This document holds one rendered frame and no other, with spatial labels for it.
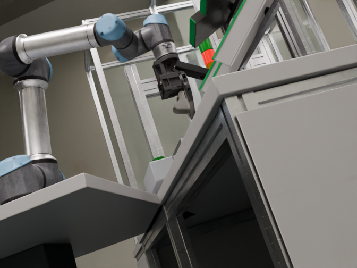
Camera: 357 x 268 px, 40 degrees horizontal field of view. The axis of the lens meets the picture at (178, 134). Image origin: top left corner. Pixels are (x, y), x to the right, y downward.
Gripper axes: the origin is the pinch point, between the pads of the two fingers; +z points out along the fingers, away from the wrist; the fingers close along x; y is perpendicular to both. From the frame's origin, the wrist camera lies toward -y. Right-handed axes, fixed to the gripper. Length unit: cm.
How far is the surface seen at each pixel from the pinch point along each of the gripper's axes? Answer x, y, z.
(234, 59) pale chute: 48.1, 2.6, 6.8
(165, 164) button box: 2.0, 13.5, 13.1
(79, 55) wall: -322, -3, -206
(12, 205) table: 38, 52, 22
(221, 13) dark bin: 29.3, -7.2, -15.5
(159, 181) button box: 0.6, 16.3, 17.1
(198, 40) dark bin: 23.2, -1.0, -12.2
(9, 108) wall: -361, 80, -181
